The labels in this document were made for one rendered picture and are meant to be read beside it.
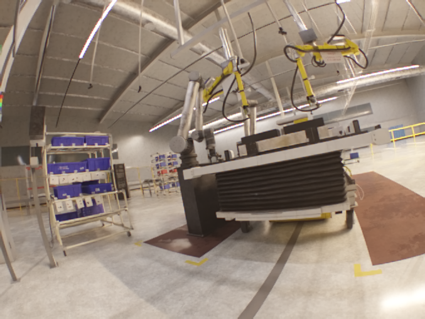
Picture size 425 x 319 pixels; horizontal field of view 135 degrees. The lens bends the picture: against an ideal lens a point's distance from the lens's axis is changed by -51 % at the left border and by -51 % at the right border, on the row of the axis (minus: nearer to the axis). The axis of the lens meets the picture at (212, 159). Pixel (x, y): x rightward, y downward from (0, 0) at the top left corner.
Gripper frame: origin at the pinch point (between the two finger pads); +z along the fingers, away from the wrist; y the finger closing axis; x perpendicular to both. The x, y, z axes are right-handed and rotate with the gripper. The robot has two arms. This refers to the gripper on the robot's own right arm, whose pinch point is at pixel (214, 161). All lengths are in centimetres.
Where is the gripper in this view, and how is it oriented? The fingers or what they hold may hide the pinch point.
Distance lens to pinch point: 206.7
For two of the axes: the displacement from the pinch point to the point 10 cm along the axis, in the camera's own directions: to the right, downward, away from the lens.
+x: -6.1, 0.6, -7.9
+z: 1.7, 9.8, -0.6
